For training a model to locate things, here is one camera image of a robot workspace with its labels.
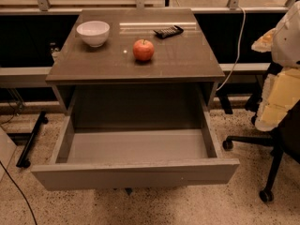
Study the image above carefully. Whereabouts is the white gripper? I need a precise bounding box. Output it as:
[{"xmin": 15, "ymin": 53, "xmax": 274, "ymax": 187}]
[{"xmin": 251, "ymin": 1, "xmax": 300, "ymax": 131}]

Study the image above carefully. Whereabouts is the red apple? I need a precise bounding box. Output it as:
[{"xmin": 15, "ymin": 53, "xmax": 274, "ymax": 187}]
[{"xmin": 133, "ymin": 39, "xmax": 155, "ymax": 61}]

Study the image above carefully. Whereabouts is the open grey top drawer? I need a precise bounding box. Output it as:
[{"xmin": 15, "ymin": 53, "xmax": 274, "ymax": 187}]
[{"xmin": 30, "ymin": 85, "xmax": 241, "ymax": 192}]

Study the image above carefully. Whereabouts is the black office chair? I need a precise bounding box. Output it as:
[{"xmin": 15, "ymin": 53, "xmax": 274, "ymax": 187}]
[{"xmin": 222, "ymin": 102, "xmax": 300, "ymax": 203}]

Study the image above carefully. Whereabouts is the grey cabinet desk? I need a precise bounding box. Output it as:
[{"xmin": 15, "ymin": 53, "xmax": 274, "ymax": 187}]
[{"xmin": 46, "ymin": 8, "xmax": 224, "ymax": 103}]

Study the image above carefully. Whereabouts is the white ceramic bowl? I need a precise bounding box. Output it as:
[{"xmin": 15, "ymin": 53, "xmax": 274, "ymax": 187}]
[{"xmin": 76, "ymin": 21, "xmax": 110, "ymax": 47}]

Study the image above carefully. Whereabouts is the black table leg foot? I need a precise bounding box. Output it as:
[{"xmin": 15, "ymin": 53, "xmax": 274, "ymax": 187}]
[{"xmin": 16, "ymin": 111, "xmax": 48, "ymax": 168}]

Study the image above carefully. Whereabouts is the white hanging cable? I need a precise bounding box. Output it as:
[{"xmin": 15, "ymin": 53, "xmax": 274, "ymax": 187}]
[{"xmin": 216, "ymin": 6, "xmax": 248, "ymax": 92}]

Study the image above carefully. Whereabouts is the black floor cable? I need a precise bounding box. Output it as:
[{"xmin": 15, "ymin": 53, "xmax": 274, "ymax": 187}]
[{"xmin": 0, "ymin": 161, "xmax": 38, "ymax": 225}]

